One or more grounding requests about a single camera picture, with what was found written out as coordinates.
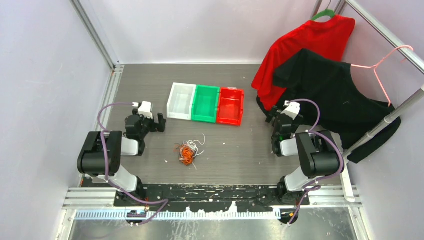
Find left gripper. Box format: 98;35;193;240
133;109;165;140

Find cable bundle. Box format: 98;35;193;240
173;133;207;171

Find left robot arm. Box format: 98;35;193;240
76;109;167;207

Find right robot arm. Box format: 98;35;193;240
266;102;345;206

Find white plastic bin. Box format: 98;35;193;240
166;82;197;121

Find red plastic bin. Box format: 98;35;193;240
216;87;245;126

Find green plastic bin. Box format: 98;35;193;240
191;84;220;124

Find black t-shirt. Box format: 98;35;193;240
271;48;395;151

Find red t-shirt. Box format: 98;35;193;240
251;15;356;115

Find pink hanger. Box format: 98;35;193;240
350;45;415;108

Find green hanger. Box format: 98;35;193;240
310;0;336;21

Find metal clothes rack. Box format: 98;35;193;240
310;0;424;159

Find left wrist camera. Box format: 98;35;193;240
132;101;154;120

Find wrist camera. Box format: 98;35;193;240
282;101;301;120
132;101;154;120

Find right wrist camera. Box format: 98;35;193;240
282;101;301;120

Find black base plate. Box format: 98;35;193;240
144;184;310;213

